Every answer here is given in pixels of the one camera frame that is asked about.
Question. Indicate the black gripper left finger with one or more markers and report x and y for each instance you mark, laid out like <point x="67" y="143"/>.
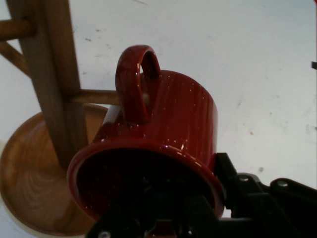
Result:
<point x="168" y="213"/>

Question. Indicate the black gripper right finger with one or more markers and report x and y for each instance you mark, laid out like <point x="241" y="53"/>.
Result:
<point x="272" y="210"/>

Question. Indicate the red speckled enamel mug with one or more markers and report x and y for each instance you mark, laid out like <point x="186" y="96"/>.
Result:
<point x="178" y="111"/>

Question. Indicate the wooden mug tree stand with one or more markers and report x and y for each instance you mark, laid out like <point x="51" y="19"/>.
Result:
<point x="37" y="186"/>

